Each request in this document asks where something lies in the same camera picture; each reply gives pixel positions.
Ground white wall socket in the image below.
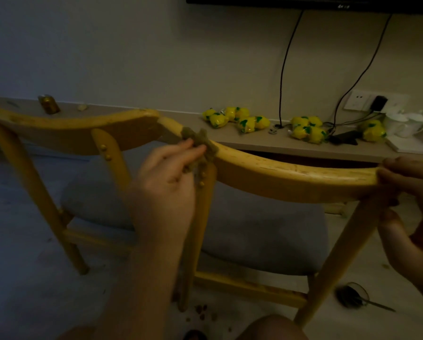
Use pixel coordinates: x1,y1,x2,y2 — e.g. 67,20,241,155
343,90,374,112

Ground white cup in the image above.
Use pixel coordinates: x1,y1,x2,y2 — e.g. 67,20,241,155
404,113,423,139

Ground black plug adapter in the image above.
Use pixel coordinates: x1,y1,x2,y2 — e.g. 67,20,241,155
370,95,389,112

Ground white tray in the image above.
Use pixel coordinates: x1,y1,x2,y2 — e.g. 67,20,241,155
385,134,423,155

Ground brown abrasive scrub pad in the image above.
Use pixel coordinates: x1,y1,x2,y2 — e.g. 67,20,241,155
180,127,220,189

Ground black television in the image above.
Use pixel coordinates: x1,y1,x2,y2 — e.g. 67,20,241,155
185,0,423,15

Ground person's left hand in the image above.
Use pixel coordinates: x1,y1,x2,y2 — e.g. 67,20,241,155
126,139,207,250

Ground black round brush with handle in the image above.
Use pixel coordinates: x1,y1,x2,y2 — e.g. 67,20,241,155
335,282,397,313

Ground black cable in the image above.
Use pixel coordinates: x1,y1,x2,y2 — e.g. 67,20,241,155
331,13,393,136
278,10,305,129

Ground golden metal can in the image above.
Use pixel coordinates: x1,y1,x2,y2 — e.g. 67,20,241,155
38,94,61,115

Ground wooden chair with grey seat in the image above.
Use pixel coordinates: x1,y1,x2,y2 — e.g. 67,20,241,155
0,98,423,329

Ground reddish crumbs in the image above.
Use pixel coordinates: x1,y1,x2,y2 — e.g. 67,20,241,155
185,304,220,323

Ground person's right hand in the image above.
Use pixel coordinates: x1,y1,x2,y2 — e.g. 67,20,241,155
376,156,423,282

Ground black flat device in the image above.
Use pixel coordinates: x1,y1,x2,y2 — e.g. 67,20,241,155
328,130,361,146

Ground row of yellow snack packets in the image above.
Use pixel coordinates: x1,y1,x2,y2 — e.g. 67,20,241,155
201,106,388,145

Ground person's left forearm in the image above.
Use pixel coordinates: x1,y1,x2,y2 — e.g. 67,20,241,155
57,241,184,340

